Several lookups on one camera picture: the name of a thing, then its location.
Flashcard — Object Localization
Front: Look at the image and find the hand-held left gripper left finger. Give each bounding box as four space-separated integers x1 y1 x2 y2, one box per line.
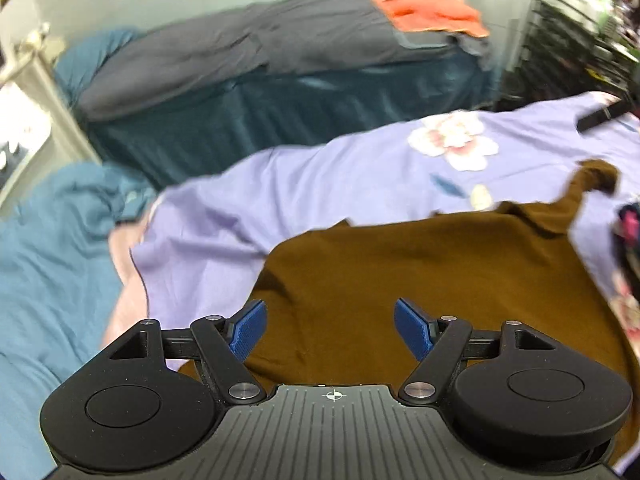
110 299 267 406

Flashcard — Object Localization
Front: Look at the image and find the blue quilt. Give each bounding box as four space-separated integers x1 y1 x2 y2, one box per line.
0 162 160 480

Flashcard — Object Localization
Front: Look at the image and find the metal wire rack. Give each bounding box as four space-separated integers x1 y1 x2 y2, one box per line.
500 0 640 106

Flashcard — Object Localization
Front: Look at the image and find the purple floral bedsheet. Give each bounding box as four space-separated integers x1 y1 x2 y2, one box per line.
104 91 640 376

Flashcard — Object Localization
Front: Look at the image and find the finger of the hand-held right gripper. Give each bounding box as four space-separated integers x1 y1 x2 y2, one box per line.
576 101 640 135

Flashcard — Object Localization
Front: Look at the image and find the brown shirt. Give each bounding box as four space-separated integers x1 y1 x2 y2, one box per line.
179 159 632 476

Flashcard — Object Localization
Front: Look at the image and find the grey blanket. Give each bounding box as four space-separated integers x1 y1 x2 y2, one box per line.
75 0 493 122

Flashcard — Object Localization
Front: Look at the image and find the dark floral cloth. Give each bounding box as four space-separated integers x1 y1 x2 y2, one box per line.
611 202 640 286

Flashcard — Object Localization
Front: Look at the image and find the orange cloth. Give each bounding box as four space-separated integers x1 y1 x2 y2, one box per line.
370 0 491 39

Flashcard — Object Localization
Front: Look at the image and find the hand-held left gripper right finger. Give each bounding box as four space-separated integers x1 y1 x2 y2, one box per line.
394 298 557 406

